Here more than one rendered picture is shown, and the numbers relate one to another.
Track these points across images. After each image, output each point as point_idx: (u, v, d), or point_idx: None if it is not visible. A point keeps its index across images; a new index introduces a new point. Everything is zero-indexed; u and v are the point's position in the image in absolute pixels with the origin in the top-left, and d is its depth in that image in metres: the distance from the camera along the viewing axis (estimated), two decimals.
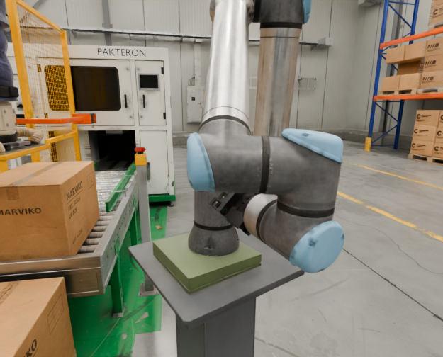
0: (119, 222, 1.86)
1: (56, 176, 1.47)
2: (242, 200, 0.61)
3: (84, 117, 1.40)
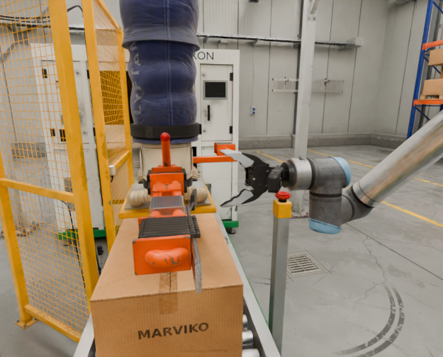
0: None
1: (208, 255, 0.94)
2: None
3: (230, 148, 1.28)
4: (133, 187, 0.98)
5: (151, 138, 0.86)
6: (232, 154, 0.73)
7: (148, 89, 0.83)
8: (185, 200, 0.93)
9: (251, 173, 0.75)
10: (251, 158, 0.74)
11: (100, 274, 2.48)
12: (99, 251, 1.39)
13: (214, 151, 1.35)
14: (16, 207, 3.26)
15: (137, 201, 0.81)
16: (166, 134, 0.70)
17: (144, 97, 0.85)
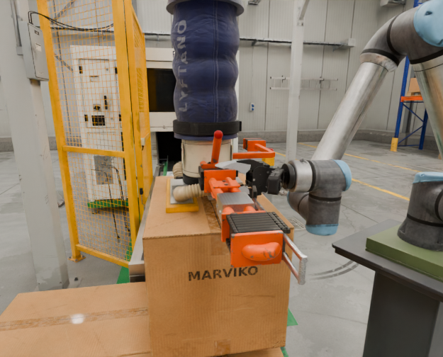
0: None
1: None
2: None
3: (260, 144, 1.30)
4: (174, 182, 1.01)
5: (196, 134, 0.88)
6: (227, 165, 0.73)
7: (195, 87, 0.85)
8: None
9: (251, 174, 0.75)
10: (247, 163, 0.74)
11: (127, 231, 3.08)
12: (141, 191, 1.99)
13: (243, 147, 1.37)
14: None
15: (186, 196, 0.83)
16: (220, 132, 0.72)
17: (190, 94, 0.87)
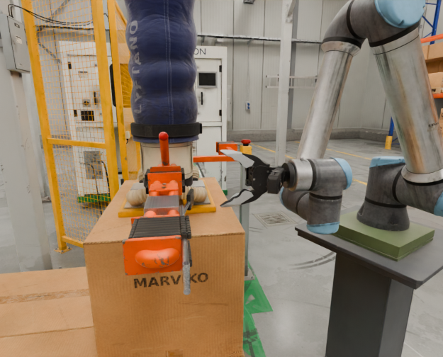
0: None
1: None
2: None
3: (232, 147, 1.27)
4: (134, 185, 0.99)
5: (151, 137, 0.86)
6: (232, 154, 0.73)
7: (149, 88, 0.83)
8: (185, 200, 0.93)
9: (251, 174, 0.75)
10: (252, 159, 0.74)
11: None
12: (122, 182, 2.04)
13: (215, 151, 1.34)
14: (42, 178, 3.90)
15: (137, 200, 0.81)
16: (164, 133, 0.70)
17: (144, 95, 0.85)
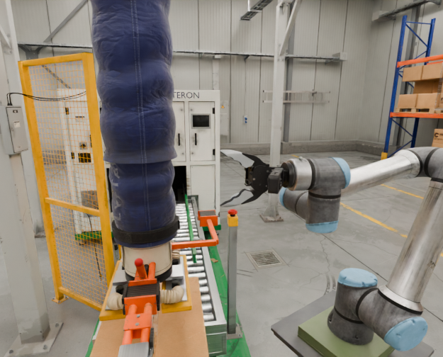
0: None
1: (185, 347, 1.00)
2: None
3: (212, 219, 1.34)
4: (116, 275, 1.04)
5: (130, 242, 0.92)
6: (232, 154, 0.73)
7: (127, 200, 0.89)
8: None
9: (251, 173, 0.75)
10: (251, 158, 0.74)
11: None
12: (115, 247, 2.14)
13: (198, 219, 1.41)
14: (40, 213, 4.01)
15: (116, 308, 0.86)
16: (139, 261, 0.76)
17: (123, 205, 0.91)
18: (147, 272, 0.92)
